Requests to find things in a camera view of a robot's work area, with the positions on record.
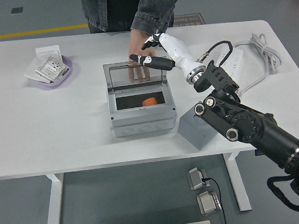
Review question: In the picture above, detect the brown floor sign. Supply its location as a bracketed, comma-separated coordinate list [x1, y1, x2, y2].
[173, 13, 206, 28]

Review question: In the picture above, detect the purple plastic tray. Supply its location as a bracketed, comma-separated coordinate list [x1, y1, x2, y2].
[27, 54, 75, 89]

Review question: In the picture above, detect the white power strip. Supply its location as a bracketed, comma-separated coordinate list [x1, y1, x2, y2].
[216, 44, 246, 82]

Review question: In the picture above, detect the white table leg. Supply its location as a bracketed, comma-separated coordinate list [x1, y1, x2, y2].
[40, 172, 69, 224]
[223, 150, 253, 213]

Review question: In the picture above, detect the grey cube with round hole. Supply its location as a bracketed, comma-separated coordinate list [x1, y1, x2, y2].
[175, 103, 219, 152]

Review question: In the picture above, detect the orange cylinder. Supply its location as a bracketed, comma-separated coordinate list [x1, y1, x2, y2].
[141, 97, 158, 108]

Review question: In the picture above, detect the white socket plate, printed label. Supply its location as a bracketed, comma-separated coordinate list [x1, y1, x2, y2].
[34, 54, 69, 85]

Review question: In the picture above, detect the person's left hand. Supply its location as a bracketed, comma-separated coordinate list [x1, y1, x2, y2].
[124, 26, 163, 85]

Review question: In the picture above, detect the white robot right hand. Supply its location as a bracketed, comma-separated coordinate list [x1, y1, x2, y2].
[127, 29, 206, 85]

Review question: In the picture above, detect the plain white switch plate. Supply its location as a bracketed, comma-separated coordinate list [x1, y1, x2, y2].
[34, 45, 63, 62]

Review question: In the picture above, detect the white wall plate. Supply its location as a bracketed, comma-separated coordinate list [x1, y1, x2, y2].
[22, 57, 51, 86]

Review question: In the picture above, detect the black pedal cable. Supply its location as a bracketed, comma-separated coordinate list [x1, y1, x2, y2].
[201, 175, 228, 224]

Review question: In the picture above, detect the grey electrical box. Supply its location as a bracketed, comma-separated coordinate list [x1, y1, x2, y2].
[102, 57, 180, 139]

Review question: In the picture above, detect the silver foot pedal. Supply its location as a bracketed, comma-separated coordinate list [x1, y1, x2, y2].
[195, 190, 223, 217]
[185, 166, 211, 192]

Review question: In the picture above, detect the person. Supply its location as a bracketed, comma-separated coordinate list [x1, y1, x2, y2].
[80, 0, 153, 35]

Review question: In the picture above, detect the white power cord with plug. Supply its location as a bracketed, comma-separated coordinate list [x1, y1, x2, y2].
[230, 31, 285, 96]

